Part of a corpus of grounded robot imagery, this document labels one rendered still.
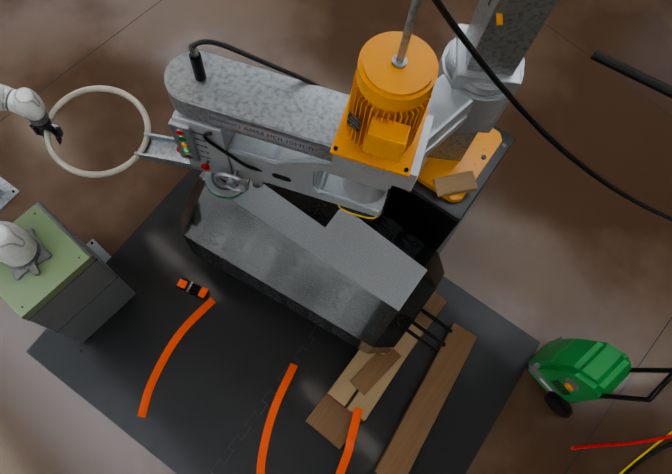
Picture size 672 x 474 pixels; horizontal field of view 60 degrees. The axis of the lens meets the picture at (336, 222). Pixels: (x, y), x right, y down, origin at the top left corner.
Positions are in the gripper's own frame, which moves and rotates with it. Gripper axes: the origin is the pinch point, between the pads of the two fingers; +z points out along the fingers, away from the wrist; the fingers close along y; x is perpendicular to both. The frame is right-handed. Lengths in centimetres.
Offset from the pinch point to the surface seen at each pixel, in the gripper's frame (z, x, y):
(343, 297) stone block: -3, -72, 146
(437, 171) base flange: -9, -4, 192
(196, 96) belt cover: -92, -22, 79
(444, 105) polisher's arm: -77, -7, 173
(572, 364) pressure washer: 14, -96, 269
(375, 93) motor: -136, -41, 133
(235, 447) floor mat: 72, -143, 99
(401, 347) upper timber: 49, -87, 187
